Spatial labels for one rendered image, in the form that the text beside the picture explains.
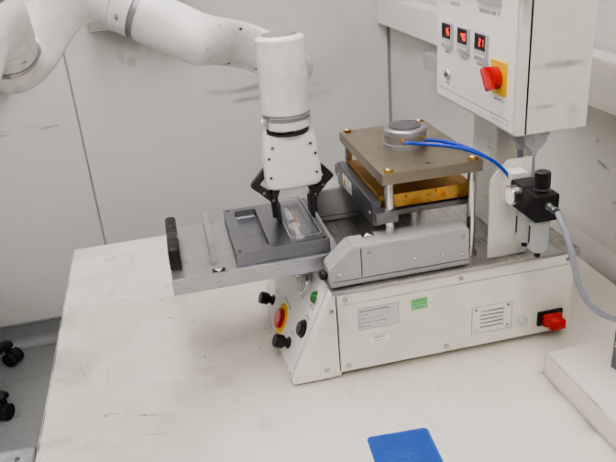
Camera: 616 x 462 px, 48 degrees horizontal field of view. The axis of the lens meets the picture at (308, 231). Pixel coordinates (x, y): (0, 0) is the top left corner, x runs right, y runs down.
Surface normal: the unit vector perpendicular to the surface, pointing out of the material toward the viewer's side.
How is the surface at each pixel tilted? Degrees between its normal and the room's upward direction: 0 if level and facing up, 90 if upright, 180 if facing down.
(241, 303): 0
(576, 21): 90
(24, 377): 0
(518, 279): 90
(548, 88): 90
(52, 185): 90
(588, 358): 0
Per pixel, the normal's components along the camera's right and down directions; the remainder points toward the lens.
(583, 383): -0.07, -0.90
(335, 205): 0.22, 0.40
